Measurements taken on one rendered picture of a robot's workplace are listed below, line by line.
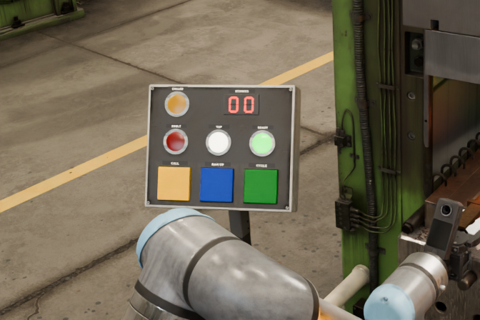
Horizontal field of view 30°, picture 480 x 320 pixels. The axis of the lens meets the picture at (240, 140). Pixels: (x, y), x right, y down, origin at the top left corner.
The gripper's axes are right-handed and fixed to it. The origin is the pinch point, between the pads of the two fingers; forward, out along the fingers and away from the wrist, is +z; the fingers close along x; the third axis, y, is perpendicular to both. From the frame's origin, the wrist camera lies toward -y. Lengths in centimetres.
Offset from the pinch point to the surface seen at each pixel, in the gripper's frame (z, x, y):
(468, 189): 9.8, -5.5, 0.9
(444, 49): 2.7, -8.1, -33.1
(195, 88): -10, -63, -19
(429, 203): 2.8, -11.2, 2.2
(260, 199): -14.7, -43.0, 1.3
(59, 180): 86, -245, 99
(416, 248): -3.2, -11.3, 10.4
